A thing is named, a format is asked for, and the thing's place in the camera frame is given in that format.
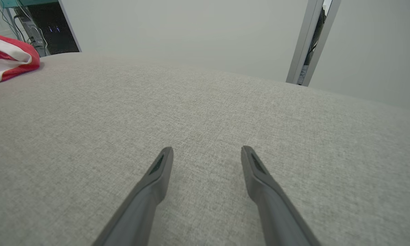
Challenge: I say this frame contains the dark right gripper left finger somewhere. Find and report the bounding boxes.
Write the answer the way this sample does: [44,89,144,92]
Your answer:
[92,147,174,246]

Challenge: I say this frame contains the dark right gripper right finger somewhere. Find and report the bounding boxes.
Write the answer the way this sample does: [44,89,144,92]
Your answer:
[241,146,321,246]

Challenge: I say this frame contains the red and white shorts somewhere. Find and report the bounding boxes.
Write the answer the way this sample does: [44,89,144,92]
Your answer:
[0,34,41,86]

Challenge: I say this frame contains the grey fabric sofa cushion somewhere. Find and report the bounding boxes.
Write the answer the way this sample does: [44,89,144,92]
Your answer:
[0,51,410,246]

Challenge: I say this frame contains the black computer with lights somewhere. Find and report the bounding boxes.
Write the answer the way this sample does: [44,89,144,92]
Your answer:
[31,3,80,55]

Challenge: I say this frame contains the grey computer tower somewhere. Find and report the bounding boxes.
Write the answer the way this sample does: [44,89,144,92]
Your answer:
[15,14,50,57]

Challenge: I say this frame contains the teal desk top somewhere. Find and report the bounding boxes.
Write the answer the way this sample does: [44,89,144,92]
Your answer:
[0,0,59,8]

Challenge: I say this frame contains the grey partition post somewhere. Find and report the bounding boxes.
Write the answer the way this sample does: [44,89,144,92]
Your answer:
[286,0,342,86]

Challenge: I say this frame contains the black hanging cables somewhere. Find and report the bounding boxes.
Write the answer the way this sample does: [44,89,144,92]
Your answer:
[0,0,21,41]

